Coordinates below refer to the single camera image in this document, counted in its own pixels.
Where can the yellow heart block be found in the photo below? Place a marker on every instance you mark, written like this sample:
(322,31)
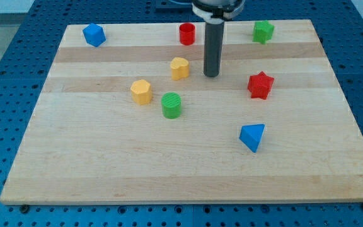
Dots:
(180,68)

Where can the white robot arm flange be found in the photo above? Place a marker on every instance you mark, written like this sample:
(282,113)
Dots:
(217,11)

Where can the green cylinder block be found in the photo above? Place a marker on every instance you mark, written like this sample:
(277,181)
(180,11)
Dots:
(171,105)

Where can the yellow hexagon block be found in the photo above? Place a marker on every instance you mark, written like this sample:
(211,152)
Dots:
(141,92)

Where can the blue triangle block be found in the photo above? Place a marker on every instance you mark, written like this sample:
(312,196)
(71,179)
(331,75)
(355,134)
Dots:
(251,136)

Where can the red star block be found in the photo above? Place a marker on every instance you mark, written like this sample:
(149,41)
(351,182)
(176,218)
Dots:
(260,85)

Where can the red cylinder block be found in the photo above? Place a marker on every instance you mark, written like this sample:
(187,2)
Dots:
(187,33)

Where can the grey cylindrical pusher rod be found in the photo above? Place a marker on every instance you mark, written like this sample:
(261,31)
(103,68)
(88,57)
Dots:
(213,48)

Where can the green star block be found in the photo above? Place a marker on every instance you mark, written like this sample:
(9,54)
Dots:
(263,31)

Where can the blue cube block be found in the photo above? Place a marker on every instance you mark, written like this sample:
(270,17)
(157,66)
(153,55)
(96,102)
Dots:
(94,35)

